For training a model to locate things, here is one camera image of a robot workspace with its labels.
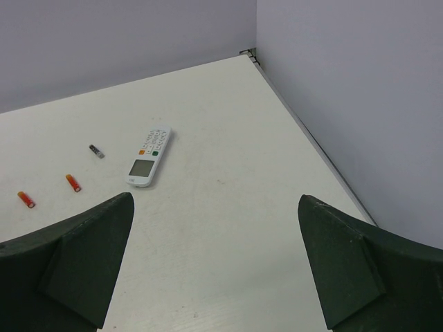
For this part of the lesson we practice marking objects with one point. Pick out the red orange battery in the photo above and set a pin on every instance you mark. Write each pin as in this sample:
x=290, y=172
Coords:
x=73, y=183
x=26, y=199

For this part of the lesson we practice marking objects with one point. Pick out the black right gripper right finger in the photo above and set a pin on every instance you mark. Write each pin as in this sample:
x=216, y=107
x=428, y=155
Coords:
x=369, y=279

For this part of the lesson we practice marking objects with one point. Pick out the black battery near small remote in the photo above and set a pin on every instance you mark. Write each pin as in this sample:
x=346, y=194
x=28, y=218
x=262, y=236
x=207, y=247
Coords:
x=96, y=151

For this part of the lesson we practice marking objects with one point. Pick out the small white remote with buttons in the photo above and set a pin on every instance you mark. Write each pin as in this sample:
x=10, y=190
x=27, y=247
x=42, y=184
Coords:
x=149, y=156

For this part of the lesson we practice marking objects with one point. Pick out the aluminium table edge rail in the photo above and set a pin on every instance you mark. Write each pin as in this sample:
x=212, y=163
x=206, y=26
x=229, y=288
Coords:
x=251, y=54

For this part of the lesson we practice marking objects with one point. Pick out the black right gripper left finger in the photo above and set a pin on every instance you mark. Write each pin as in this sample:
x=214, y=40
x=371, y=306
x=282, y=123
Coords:
x=62, y=277

